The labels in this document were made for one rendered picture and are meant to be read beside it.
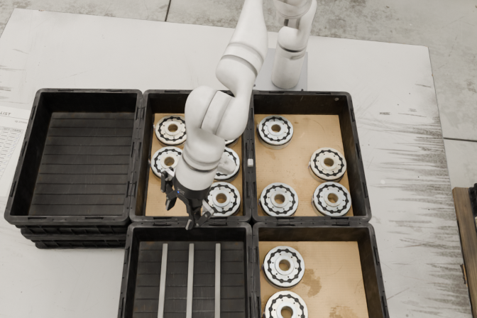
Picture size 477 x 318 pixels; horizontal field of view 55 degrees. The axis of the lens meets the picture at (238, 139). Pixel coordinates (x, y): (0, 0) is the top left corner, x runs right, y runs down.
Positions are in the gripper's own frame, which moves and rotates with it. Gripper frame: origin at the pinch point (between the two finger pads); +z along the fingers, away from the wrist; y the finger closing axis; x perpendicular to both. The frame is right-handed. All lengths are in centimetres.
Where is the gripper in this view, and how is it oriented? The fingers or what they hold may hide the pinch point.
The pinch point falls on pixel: (180, 213)
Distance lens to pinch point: 100.2
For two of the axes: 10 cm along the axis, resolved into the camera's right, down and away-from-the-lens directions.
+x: 6.3, -4.3, 6.5
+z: -2.8, 6.5, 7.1
